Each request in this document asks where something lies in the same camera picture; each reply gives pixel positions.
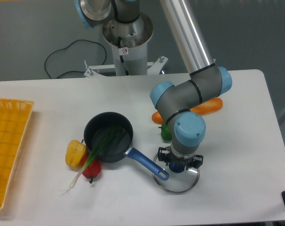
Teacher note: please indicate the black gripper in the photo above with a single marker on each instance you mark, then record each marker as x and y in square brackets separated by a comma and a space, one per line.
[188, 160]

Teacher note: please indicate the glass pot lid blue knob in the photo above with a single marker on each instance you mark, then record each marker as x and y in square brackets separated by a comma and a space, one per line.
[180, 179]

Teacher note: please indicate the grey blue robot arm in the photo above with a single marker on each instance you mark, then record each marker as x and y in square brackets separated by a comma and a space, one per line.
[173, 102]

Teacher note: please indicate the green bell pepper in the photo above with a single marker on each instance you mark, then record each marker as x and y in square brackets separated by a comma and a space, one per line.
[165, 132]

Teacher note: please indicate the orange baguette bread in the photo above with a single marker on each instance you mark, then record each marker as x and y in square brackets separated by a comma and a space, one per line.
[205, 108]

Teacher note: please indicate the green spring onion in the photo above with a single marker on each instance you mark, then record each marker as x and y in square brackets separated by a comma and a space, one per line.
[103, 139]

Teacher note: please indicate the red bell pepper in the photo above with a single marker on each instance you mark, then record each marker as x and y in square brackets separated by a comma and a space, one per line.
[92, 170]

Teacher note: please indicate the yellow bell pepper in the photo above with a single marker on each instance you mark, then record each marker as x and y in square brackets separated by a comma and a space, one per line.
[75, 152]

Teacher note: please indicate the yellow woven basket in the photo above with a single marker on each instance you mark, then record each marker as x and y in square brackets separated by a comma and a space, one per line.
[14, 118]

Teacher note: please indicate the dark saucepan blue handle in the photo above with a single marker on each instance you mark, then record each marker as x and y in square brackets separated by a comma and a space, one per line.
[119, 149]

